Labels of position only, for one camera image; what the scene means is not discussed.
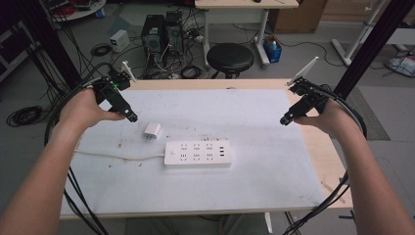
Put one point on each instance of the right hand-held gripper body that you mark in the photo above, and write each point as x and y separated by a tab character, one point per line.
310	93

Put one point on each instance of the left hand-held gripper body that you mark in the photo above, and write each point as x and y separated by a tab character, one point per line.
115	82

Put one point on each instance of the white charger plug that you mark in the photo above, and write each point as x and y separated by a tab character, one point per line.
153	130

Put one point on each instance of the white power strip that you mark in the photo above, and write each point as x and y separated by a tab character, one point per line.
197	153

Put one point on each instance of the person's right hand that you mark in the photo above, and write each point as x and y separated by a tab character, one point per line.
332	120

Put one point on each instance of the person's left hand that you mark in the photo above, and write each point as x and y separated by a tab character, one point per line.
81	109

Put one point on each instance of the white power supply box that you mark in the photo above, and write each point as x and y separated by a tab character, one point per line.
119	40

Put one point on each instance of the white table mat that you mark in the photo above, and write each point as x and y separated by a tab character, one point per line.
261	147

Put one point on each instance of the blue box with bottles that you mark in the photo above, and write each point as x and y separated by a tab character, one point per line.
273	52

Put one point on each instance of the black computer tower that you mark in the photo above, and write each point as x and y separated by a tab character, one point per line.
152	39
174	31

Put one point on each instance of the grey floor mat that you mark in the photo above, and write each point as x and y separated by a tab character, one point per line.
368	117

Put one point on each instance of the brown cardboard box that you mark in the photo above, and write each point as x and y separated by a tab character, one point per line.
297	16

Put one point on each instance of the round white table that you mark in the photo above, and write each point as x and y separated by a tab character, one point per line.
78	13

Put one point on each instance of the black round stool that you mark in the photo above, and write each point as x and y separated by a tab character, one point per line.
230	57

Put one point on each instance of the wooden table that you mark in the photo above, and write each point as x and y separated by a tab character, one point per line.
212	84

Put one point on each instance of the white plastic bag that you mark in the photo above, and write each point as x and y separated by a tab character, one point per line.
401	65

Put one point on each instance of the white-legged wooden desk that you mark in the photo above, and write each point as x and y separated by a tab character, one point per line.
244	4

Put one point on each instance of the white desk leg frame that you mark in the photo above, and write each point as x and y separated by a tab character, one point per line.
357	39

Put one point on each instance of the black metal frame post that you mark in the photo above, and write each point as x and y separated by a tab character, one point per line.
49	42
372	45

